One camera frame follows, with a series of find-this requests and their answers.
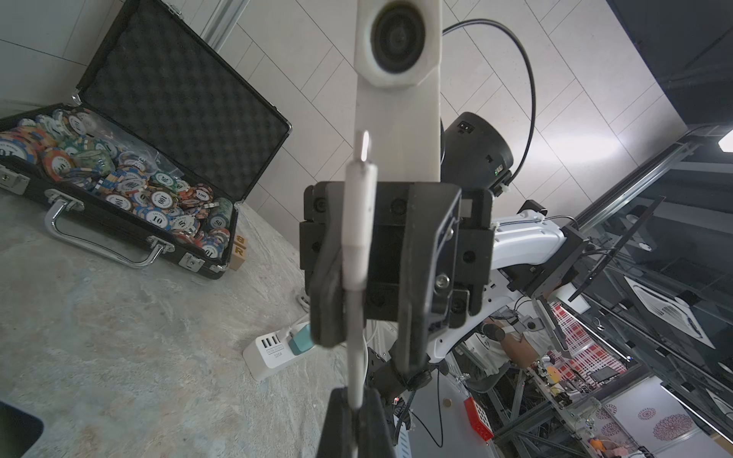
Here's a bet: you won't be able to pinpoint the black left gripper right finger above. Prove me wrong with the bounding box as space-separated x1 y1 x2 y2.
357 389 395 458

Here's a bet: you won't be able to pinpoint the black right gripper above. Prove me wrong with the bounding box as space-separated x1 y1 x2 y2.
300 182 494 375

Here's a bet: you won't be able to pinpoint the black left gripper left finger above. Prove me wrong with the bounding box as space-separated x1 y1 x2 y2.
316 387 358 458

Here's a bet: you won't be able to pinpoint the white charging cable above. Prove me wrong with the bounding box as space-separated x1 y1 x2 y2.
341 130 379 410

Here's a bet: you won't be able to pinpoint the green case phone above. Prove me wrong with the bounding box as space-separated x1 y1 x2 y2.
0 402 45 458

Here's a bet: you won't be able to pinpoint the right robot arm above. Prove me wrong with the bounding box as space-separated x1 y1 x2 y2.
301 1 584 374

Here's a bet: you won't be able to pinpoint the white power strip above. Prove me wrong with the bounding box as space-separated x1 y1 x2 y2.
242 321 315 382

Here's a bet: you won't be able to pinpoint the wooden dice blocks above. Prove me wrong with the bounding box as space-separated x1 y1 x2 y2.
229 234 248 270

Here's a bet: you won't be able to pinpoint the black poker chip case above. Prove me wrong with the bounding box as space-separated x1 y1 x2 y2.
1 1 292 280

